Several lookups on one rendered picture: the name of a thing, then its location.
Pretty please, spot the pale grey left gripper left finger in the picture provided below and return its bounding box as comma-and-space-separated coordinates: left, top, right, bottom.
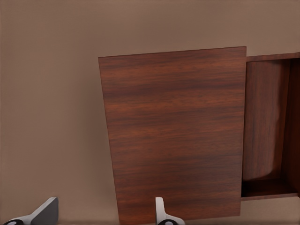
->
2, 196, 59, 225

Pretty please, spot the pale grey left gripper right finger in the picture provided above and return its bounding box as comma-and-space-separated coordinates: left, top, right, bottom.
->
155, 196, 186, 225

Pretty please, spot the dark wooden open box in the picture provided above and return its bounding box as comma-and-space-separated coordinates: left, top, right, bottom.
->
240, 52, 300, 199

